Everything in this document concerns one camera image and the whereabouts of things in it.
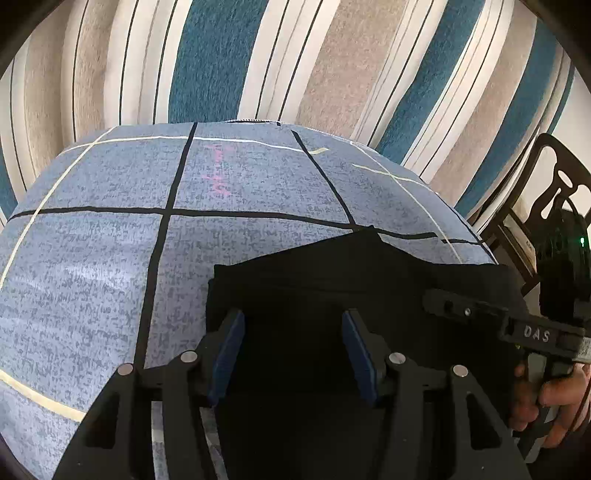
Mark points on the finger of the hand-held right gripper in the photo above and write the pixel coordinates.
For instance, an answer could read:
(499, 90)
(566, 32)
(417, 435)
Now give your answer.
(461, 307)

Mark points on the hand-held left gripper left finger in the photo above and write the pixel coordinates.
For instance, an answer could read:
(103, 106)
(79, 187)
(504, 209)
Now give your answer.
(228, 355)

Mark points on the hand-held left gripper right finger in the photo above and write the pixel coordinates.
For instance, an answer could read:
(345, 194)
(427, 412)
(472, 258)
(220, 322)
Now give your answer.
(362, 360)

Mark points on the black pants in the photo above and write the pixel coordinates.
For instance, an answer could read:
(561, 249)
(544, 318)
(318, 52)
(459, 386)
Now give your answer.
(295, 286)

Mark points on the person's right hand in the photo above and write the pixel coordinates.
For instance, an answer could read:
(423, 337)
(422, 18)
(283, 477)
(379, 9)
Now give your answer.
(563, 397)

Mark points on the dark wooden chair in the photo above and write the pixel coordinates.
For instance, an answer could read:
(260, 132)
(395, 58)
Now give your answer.
(545, 184)

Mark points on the blue checked bed blanket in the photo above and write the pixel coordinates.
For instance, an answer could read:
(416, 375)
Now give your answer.
(101, 258)

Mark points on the striped curtain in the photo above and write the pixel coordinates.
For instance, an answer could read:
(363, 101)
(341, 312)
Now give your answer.
(295, 55)

